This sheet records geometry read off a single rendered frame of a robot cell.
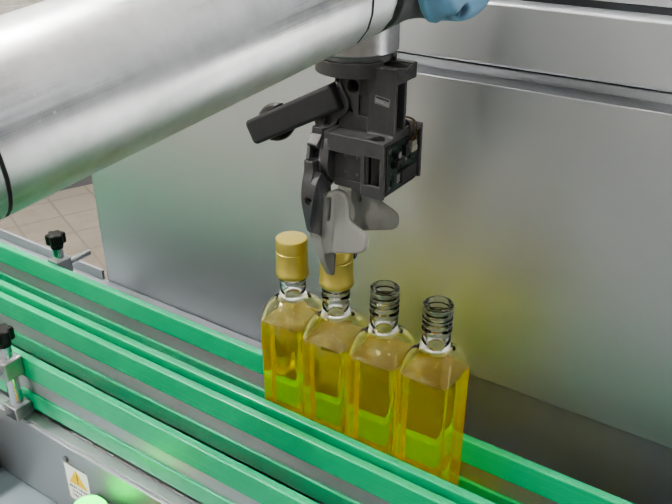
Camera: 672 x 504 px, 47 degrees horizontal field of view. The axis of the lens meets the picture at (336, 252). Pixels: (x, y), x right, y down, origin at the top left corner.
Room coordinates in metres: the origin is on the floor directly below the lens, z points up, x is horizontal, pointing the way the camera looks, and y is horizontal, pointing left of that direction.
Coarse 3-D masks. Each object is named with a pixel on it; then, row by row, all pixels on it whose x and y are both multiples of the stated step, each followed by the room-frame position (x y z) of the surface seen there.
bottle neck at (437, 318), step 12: (432, 300) 0.63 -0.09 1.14; (444, 300) 0.63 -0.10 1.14; (432, 312) 0.61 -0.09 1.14; (444, 312) 0.61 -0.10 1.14; (432, 324) 0.61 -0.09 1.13; (444, 324) 0.61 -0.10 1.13; (432, 336) 0.61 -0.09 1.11; (444, 336) 0.61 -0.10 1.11; (432, 348) 0.61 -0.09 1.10; (444, 348) 0.61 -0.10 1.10
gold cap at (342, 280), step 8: (336, 256) 0.67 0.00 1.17; (344, 256) 0.67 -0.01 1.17; (352, 256) 0.68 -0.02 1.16; (320, 264) 0.68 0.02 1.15; (336, 264) 0.67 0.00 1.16; (344, 264) 0.67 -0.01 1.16; (352, 264) 0.68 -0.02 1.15; (320, 272) 0.68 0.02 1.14; (336, 272) 0.67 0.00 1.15; (344, 272) 0.67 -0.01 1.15; (352, 272) 0.68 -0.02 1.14; (320, 280) 0.68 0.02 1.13; (328, 280) 0.67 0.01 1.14; (336, 280) 0.67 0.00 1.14; (344, 280) 0.67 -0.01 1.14; (352, 280) 0.68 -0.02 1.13; (328, 288) 0.67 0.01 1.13; (336, 288) 0.67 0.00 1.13; (344, 288) 0.67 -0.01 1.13
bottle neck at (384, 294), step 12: (372, 288) 0.65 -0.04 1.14; (384, 288) 0.66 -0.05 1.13; (396, 288) 0.65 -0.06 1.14; (372, 300) 0.65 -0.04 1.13; (384, 300) 0.64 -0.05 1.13; (396, 300) 0.64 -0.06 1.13; (372, 312) 0.65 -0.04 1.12; (384, 312) 0.64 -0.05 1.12; (396, 312) 0.64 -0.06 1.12; (372, 324) 0.65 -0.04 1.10; (384, 324) 0.64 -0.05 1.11; (396, 324) 0.65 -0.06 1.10
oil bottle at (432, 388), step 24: (408, 360) 0.61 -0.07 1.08; (432, 360) 0.60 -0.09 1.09; (456, 360) 0.61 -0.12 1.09; (408, 384) 0.61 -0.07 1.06; (432, 384) 0.59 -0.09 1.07; (456, 384) 0.60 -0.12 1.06; (408, 408) 0.61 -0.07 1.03; (432, 408) 0.59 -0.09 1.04; (456, 408) 0.61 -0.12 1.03; (408, 432) 0.60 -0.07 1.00; (432, 432) 0.59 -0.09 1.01; (456, 432) 0.61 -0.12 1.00; (408, 456) 0.60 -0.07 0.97; (432, 456) 0.59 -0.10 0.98; (456, 456) 0.62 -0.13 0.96; (456, 480) 0.62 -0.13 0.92
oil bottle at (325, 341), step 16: (320, 320) 0.67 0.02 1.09; (336, 320) 0.67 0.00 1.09; (352, 320) 0.67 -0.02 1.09; (304, 336) 0.67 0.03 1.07; (320, 336) 0.66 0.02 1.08; (336, 336) 0.65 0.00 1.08; (352, 336) 0.66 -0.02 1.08; (304, 352) 0.67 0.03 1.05; (320, 352) 0.66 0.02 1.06; (336, 352) 0.65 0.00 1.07; (304, 368) 0.67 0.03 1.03; (320, 368) 0.66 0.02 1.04; (336, 368) 0.65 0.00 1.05; (304, 384) 0.67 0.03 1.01; (320, 384) 0.66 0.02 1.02; (336, 384) 0.65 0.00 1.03; (304, 400) 0.67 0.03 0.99; (320, 400) 0.66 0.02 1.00; (336, 400) 0.65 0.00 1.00; (304, 416) 0.67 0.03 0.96; (320, 416) 0.66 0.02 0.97; (336, 416) 0.65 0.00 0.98
